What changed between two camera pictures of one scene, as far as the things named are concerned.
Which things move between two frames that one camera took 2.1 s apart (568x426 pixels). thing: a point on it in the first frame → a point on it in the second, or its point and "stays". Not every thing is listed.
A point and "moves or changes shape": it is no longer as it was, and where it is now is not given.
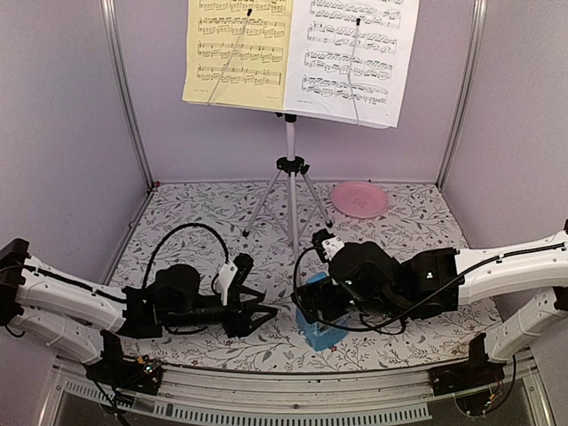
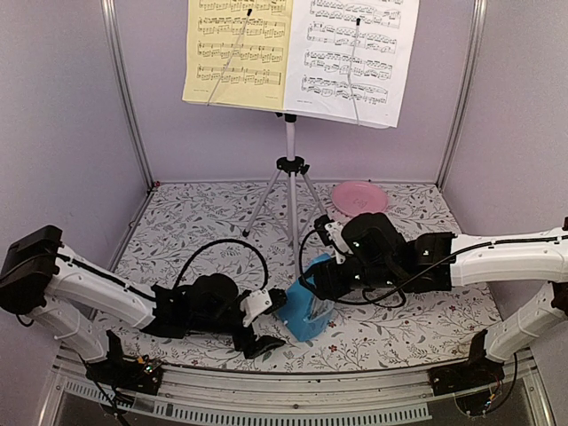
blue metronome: (319, 335) moves or changes shape
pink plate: (361, 200) stays
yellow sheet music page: (237, 52) stays
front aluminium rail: (377, 396) stays
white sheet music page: (349, 59) stays
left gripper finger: (247, 326) → (263, 344)
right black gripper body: (329, 309) → (337, 287)
